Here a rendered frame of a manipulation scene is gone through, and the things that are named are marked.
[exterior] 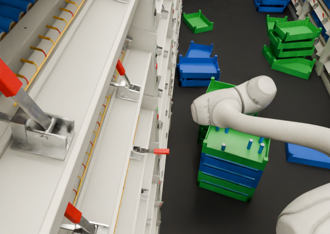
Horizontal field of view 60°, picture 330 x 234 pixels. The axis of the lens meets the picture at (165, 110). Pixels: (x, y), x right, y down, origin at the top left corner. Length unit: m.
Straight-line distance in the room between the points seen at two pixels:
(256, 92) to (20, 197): 0.84
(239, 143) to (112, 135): 1.08
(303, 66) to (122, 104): 2.31
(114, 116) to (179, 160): 1.30
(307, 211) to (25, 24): 0.47
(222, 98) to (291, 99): 1.45
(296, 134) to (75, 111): 0.64
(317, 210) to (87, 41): 0.42
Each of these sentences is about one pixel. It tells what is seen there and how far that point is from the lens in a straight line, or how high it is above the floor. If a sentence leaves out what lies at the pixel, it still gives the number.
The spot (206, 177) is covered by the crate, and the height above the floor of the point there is 0.12.
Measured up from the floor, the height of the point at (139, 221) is 0.71.
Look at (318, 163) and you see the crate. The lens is 1.96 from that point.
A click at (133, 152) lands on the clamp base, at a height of 0.93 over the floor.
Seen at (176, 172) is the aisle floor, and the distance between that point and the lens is 1.74.
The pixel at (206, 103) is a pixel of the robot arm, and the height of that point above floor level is 0.82.
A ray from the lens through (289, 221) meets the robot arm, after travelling 0.54.
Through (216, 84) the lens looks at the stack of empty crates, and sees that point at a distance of 1.76.
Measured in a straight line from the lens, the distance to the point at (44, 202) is 0.22.
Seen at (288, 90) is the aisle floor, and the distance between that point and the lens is 2.42.
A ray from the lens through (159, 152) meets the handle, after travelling 0.67.
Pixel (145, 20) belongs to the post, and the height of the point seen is 1.17.
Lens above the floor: 1.47
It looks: 45 degrees down
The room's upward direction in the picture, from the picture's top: straight up
